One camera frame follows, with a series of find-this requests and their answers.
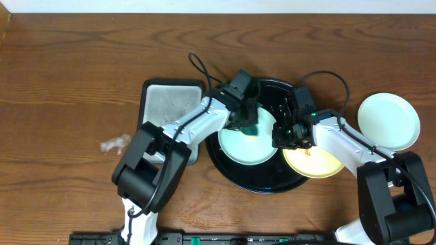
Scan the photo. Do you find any green yellow sponge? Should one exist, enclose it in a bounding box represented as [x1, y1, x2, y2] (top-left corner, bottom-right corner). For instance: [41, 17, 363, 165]
[239, 125, 259, 136]

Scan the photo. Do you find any yellow plate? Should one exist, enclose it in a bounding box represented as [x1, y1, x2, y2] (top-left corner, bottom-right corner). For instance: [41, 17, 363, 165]
[283, 146, 344, 178]

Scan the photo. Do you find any light blue plate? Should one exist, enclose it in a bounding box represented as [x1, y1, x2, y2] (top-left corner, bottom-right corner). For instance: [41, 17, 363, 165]
[357, 93, 421, 151]
[218, 108, 278, 165]

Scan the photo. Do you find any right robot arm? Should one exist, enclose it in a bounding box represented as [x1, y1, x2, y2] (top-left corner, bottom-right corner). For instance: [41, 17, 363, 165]
[272, 87, 435, 244]

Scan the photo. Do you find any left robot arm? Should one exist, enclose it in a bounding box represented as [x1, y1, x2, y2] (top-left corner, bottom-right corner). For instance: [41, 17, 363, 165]
[112, 70, 261, 244]

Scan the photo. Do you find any black round serving tray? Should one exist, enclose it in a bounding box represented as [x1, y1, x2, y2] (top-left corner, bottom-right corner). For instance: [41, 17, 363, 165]
[205, 79, 308, 193]

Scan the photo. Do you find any rectangular metal soap tray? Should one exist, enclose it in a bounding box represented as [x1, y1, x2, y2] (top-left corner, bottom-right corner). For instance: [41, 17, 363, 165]
[137, 78, 206, 166]

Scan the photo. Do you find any white foam blob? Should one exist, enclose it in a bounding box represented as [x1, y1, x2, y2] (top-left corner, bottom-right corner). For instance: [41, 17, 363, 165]
[99, 134, 131, 155]

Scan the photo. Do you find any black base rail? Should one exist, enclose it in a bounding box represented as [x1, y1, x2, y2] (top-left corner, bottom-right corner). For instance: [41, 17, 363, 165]
[68, 233, 335, 245]

